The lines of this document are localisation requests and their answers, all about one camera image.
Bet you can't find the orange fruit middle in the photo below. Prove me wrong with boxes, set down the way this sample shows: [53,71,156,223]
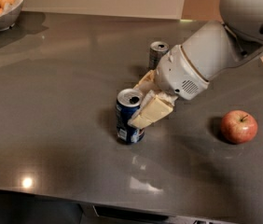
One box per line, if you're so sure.
[0,0,15,8]

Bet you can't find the blue pepsi can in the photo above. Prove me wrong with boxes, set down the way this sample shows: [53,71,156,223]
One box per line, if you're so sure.
[116,89,145,144]

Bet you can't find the silver redbull can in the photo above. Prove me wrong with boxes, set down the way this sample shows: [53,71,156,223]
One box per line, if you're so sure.
[148,41,169,69]

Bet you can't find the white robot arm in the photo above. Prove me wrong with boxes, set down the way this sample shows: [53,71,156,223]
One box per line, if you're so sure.
[128,0,263,129]

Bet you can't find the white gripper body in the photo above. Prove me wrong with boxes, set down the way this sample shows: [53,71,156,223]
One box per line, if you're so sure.
[155,45,209,100]

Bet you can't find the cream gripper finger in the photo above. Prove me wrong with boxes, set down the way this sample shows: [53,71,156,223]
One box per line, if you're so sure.
[133,70,160,94]
[128,91,178,129]

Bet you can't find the red apple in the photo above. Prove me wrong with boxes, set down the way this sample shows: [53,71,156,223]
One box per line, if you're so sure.
[220,110,258,145]

